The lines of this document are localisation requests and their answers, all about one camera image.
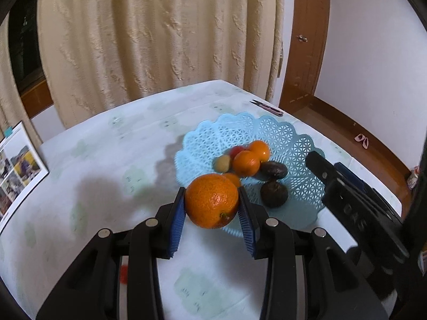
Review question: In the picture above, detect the grey gloved hand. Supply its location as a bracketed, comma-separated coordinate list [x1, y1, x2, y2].
[346, 246, 419, 302]

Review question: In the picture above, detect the small orange kumquat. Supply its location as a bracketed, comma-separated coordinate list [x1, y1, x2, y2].
[222, 173, 242, 188]

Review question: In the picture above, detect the beige curtain right panel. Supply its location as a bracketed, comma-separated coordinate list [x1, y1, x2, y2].
[37, 0, 284, 128]

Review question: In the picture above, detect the wooden bed frame rail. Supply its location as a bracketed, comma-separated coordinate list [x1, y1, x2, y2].
[293, 98, 412, 216]

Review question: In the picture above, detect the beige curtain left panel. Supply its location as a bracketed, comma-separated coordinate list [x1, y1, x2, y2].
[0, 15, 42, 147]

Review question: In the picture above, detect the white floral tablecloth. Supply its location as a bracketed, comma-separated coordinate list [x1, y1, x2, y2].
[1, 81, 402, 319]

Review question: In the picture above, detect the light blue lattice basket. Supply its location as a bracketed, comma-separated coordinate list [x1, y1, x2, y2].
[175, 113, 324, 236]

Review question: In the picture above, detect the small orange tangerine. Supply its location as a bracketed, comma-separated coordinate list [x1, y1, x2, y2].
[232, 150, 260, 178]

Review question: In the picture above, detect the brown wooden door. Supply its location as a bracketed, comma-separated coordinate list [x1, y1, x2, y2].
[279, 0, 330, 113]

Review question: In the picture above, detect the red cherry tomato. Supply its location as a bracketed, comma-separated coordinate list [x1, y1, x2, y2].
[229, 145, 246, 160]

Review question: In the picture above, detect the teal binder clip right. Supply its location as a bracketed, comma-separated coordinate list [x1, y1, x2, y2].
[4, 127, 13, 138]

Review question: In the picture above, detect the beige curtain panel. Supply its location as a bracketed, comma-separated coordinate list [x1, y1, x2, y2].
[0, 15, 42, 147]
[37, 0, 284, 128]

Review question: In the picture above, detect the large orange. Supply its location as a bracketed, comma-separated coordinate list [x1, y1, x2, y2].
[185, 173, 239, 229]

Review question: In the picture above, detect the photo collage display board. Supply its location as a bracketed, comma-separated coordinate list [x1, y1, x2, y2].
[1, 122, 49, 230]

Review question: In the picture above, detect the orange tangerine behind finger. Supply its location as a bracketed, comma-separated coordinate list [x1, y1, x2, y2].
[247, 140, 270, 163]

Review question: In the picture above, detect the dark brown round fruit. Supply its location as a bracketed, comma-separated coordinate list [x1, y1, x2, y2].
[260, 181, 289, 208]

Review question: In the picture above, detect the small tan longan fruit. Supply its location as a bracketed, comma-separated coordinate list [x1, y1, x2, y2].
[213, 155, 232, 173]

